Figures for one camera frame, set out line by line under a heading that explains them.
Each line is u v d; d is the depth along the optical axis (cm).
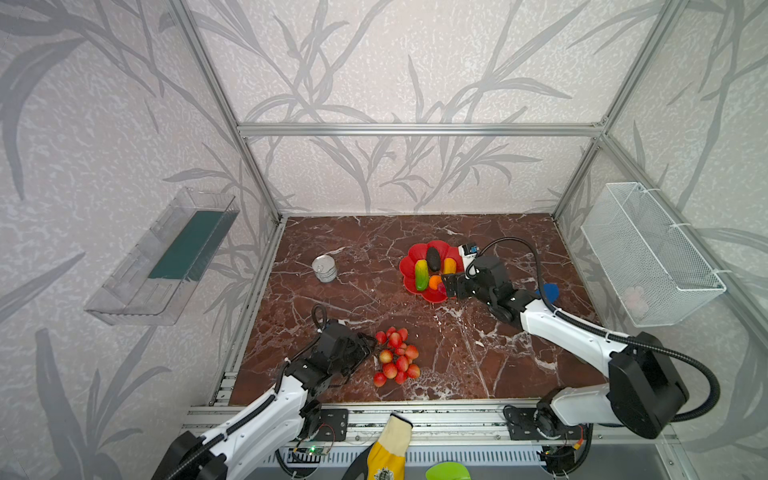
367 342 77
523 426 73
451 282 77
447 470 68
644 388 42
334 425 73
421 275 98
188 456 41
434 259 102
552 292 99
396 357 80
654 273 64
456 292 77
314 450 71
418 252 105
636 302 73
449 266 99
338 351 67
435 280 97
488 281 66
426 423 75
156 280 65
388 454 68
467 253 75
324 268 99
